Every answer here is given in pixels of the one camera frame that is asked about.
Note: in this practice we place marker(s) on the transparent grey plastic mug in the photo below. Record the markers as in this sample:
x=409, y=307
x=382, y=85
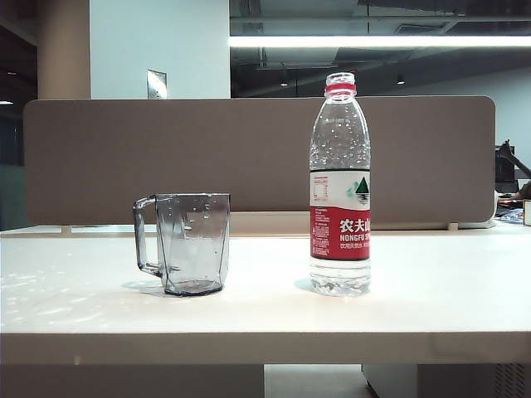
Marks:
x=195, y=248

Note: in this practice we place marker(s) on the blue patterned desk clutter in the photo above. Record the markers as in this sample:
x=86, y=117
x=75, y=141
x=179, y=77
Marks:
x=510, y=214

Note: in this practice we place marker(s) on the long white ceiling light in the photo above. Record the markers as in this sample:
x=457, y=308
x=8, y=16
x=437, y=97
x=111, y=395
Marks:
x=373, y=41

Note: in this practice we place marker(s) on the black monitor on arm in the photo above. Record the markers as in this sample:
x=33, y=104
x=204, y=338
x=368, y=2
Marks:
x=504, y=170

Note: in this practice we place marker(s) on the beige table leg panel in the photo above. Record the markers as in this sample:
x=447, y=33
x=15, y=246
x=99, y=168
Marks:
x=124, y=383

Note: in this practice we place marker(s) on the silver wall sign plate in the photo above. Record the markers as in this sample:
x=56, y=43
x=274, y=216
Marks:
x=157, y=85

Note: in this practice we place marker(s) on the background person forearm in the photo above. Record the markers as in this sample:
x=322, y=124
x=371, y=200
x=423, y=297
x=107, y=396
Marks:
x=520, y=195

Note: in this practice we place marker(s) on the beige round column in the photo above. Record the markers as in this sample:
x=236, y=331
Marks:
x=62, y=49

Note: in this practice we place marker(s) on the Nongfu Spring mineral water bottle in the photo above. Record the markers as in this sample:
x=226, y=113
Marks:
x=340, y=232

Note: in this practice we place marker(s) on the brown fabric desk partition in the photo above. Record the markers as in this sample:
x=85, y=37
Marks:
x=166, y=145

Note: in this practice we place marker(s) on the beige cardboard box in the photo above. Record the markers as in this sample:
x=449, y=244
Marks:
x=527, y=213

